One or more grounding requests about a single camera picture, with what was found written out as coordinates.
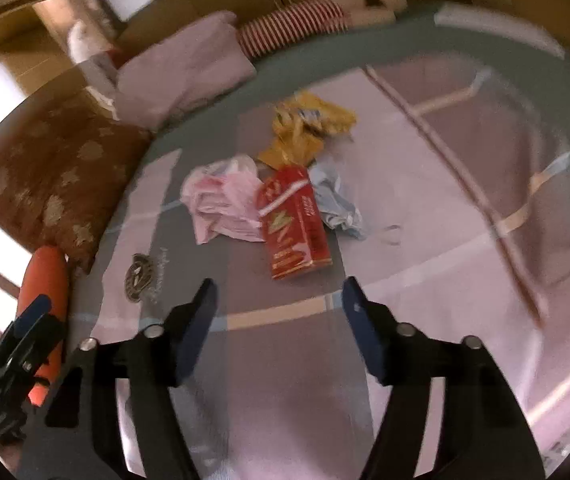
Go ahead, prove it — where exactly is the striped plush doll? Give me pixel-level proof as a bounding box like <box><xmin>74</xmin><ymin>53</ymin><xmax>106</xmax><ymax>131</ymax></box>
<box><xmin>237</xmin><ymin>0</ymin><xmax>407</xmax><ymax>60</ymax></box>

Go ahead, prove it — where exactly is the green bed sheet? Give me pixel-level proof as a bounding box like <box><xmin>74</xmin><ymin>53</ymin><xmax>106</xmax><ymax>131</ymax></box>
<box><xmin>94</xmin><ymin>0</ymin><xmax>570</xmax><ymax>241</ymax></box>

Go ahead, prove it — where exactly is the white flat board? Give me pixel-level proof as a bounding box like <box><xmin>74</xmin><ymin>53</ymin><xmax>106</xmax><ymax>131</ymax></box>
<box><xmin>434</xmin><ymin>2</ymin><xmax>566</xmax><ymax>58</ymax></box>

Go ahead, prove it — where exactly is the plaid pink grey blanket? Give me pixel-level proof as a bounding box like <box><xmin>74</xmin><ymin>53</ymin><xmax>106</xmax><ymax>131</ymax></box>
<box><xmin>70</xmin><ymin>53</ymin><xmax>570</xmax><ymax>479</ymax></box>

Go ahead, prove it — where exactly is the red cigarette box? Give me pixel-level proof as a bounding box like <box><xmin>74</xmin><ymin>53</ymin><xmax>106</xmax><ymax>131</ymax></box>
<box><xmin>256</xmin><ymin>165</ymin><xmax>332</xmax><ymax>280</ymax></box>

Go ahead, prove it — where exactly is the red floral brocade cushion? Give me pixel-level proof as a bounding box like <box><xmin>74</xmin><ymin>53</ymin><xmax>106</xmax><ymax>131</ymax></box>
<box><xmin>0</xmin><ymin>92</ymin><xmax>152</xmax><ymax>272</ymax></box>

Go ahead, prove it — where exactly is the pink bed pillow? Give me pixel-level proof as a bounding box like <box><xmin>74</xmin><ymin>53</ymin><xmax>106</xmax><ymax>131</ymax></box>
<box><xmin>114</xmin><ymin>11</ymin><xmax>256</xmax><ymax>131</ymax></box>

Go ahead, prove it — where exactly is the orange carrot plush pillow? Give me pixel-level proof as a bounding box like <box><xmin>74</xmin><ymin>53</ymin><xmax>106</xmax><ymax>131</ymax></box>
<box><xmin>17</xmin><ymin>245</ymin><xmax>70</xmax><ymax>406</ymax></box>

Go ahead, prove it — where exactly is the pink paper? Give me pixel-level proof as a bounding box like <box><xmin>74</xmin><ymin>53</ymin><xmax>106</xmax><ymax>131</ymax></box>
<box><xmin>180</xmin><ymin>154</ymin><xmax>264</xmax><ymax>245</ymax></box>

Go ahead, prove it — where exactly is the yellow snack bag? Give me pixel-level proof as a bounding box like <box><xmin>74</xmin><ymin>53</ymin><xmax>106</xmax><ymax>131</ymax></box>
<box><xmin>258</xmin><ymin>91</ymin><xmax>358</xmax><ymax>170</ymax></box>

